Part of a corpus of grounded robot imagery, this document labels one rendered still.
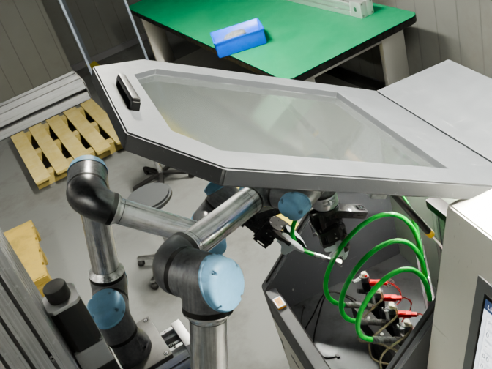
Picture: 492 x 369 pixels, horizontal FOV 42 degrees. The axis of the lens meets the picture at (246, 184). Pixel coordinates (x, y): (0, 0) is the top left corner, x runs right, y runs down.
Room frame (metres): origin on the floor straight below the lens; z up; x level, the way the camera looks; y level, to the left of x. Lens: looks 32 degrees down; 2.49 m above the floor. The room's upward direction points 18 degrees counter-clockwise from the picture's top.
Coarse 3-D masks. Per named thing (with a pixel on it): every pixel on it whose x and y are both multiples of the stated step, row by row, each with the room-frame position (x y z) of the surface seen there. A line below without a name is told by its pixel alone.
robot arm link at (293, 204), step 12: (276, 192) 1.40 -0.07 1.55; (288, 192) 1.37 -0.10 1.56; (300, 192) 1.36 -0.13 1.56; (312, 192) 1.36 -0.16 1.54; (276, 204) 1.39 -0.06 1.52; (288, 204) 1.33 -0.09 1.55; (300, 204) 1.33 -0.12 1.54; (312, 204) 1.35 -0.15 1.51; (288, 216) 1.34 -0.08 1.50; (300, 216) 1.32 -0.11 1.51
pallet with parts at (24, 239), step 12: (12, 228) 4.13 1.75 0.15; (24, 228) 4.08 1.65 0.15; (36, 228) 4.18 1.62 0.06; (12, 240) 3.97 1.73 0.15; (24, 240) 3.92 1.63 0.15; (36, 240) 3.91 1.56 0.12; (24, 252) 3.77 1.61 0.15; (36, 252) 3.72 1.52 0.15; (24, 264) 3.62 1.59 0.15; (36, 264) 3.57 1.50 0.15; (36, 276) 3.44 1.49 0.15; (48, 276) 3.44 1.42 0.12
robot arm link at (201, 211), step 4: (204, 200) 1.70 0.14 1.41; (204, 204) 1.68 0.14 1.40; (208, 204) 1.67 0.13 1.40; (200, 208) 1.69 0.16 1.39; (204, 208) 1.67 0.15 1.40; (208, 208) 1.66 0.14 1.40; (212, 208) 1.66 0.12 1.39; (196, 212) 1.69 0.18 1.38; (200, 212) 1.67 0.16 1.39; (204, 212) 1.66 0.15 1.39; (208, 212) 1.65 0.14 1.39; (192, 216) 1.69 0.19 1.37; (196, 216) 1.67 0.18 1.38; (200, 216) 1.65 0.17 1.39; (204, 216) 1.64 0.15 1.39
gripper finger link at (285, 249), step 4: (284, 236) 1.56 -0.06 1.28; (288, 236) 1.57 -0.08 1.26; (288, 240) 1.55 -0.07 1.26; (292, 240) 1.56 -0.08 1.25; (280, 244) 1.57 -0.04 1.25; (284, 244) 1.56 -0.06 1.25; (292, 244) 1.55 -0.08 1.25; (296, 244) 1.55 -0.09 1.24; (284, 248) 1.56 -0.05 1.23; (288, 248) 1.56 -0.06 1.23; (292, 248) 1.55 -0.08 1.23; (296, 248) 1.54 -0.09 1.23; (300, 248) 1.55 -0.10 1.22; (284, 252) 1.56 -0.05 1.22; (288, 252) 1.55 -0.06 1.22
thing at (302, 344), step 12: (276, 312) 1.63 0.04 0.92; (288, 312) 1.58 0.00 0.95; (288, 324) 1.52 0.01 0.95; (300, 324) 1.51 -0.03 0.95; (288, 336) 1.55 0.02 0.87; (300, 336) 1.46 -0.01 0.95; (300, 348) 1.42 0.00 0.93; (312, 348) 1.39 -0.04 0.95; (300, 360) 1.49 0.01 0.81; (312, 360) 1.35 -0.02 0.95; (324, 360) 1.34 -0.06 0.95
